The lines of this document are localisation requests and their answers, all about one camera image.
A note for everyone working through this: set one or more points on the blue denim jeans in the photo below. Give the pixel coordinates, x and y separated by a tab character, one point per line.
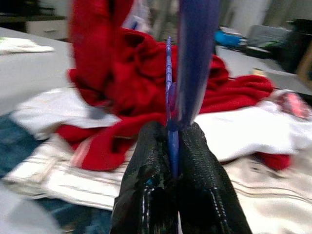
14	146

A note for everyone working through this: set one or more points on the small white cloth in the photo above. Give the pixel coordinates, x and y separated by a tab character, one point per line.
24	47

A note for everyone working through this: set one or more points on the white and red shirt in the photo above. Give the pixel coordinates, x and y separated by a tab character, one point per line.
243	131

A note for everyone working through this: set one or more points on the white desk black legs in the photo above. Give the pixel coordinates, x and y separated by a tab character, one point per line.
280	73

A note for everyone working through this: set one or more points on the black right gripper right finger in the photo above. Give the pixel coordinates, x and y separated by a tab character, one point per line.
207	190

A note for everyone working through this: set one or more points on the purple plastic clothes hanger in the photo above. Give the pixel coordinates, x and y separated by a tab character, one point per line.
197	48

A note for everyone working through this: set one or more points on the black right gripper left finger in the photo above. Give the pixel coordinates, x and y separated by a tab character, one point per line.
143	185

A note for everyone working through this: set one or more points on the cream striped shorts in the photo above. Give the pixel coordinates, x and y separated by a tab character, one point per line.
73	180

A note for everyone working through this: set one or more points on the white table black legs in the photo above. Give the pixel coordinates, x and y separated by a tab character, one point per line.
24	80

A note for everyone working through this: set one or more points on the red jersey shirt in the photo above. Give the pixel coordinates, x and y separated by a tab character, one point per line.
146	80

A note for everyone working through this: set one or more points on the wooden front black speaker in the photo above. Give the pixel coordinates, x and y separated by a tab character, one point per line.
299	44

